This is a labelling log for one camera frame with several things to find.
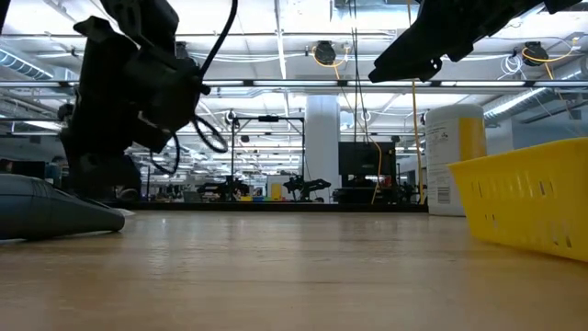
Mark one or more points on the yellow plastic basket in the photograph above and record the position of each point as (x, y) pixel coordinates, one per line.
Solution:
(528, 197)

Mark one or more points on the black monitor screen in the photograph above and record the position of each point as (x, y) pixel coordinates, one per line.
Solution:
(367, 158)

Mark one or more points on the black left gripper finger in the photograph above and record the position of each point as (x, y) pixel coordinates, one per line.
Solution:
(71, 156)
(110, 170)

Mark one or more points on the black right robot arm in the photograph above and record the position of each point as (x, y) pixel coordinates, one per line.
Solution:
(562, 4)

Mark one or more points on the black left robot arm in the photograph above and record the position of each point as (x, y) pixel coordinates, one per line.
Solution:
(147, 14)

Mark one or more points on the small black ceiling reel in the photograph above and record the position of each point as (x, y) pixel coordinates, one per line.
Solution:
(229, 117)

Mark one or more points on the white yellow wipes canister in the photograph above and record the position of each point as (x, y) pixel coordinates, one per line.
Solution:
(448, 156)

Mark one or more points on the white building pillar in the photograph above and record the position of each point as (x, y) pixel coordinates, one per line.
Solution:
(322, 147)

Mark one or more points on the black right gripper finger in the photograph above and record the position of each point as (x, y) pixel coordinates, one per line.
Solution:
(422, 50)

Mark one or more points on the grey oval plastic case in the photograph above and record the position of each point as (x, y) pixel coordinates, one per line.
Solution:
(46, 211)

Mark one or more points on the long ceiling light strip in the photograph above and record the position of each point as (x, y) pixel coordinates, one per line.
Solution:
(294, 83)

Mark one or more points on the small yellow box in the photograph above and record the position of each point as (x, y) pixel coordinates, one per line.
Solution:
(275, 190)

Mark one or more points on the black metal table frame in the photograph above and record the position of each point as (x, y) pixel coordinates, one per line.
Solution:
(298, 208)

